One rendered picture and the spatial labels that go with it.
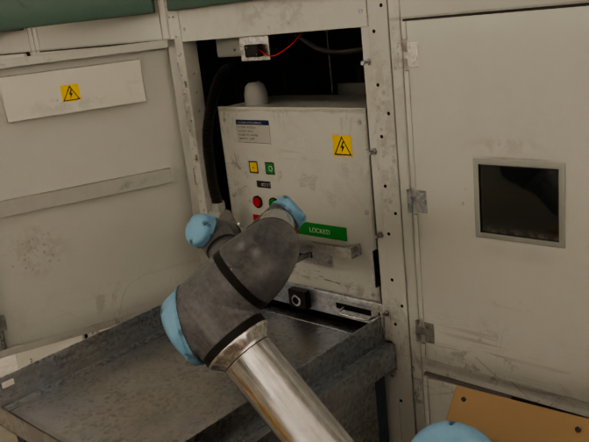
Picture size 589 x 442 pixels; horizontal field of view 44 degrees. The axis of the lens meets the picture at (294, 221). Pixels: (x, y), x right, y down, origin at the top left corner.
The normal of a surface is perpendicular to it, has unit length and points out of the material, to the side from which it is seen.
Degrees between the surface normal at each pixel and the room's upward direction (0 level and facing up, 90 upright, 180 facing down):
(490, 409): 45
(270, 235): 34
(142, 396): 0
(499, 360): 90
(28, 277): 90
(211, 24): 90
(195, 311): 66
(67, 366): 90
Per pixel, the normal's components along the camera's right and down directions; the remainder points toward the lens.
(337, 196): -0.66, 0.28
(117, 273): 0.46, 0.20
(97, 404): -0.11, -0.95
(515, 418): -0.51, -0.47
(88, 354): 0.74, 0.11
